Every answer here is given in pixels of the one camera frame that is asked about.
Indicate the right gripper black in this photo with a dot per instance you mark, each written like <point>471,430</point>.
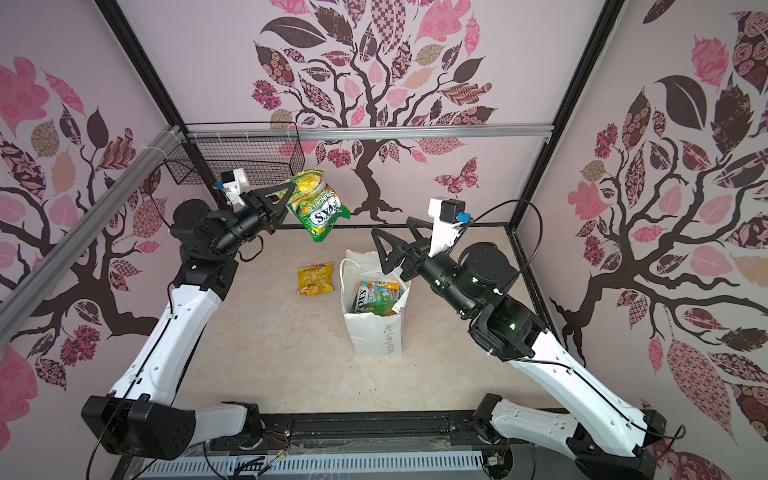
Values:
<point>406,251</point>

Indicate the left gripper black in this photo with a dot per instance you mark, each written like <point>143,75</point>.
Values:
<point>269,212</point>

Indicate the green yellow snack bag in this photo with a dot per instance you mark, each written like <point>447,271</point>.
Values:
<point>315,204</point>

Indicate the yellow chip bag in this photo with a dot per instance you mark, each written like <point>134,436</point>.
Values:
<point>315,279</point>

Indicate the white paper bag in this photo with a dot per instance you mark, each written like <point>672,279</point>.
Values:
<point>371,335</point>

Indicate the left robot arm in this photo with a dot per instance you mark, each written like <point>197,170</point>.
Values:
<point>137,417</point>

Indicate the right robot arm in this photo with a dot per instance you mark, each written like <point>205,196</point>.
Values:
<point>606,437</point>

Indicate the colourful snack bag in bag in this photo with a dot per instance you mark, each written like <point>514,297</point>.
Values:
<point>377,297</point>

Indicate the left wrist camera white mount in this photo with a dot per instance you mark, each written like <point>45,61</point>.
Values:
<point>232,184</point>

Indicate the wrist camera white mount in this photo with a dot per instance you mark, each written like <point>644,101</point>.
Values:
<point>449,219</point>
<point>232,184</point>

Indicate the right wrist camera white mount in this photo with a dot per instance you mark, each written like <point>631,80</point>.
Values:
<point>449,219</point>

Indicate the black wire basket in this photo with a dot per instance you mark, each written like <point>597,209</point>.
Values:
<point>267,152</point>

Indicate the aluminium rail back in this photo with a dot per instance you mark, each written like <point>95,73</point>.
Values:
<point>366,132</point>

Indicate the aluminium rail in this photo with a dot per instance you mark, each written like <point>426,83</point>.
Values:
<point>24,299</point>
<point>366,132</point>

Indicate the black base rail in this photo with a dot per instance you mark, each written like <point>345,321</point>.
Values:
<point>383,432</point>

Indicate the white slotted cable duct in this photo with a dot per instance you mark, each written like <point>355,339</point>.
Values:
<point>310,466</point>

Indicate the aluminium rail left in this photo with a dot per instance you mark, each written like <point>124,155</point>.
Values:
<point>24,299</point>

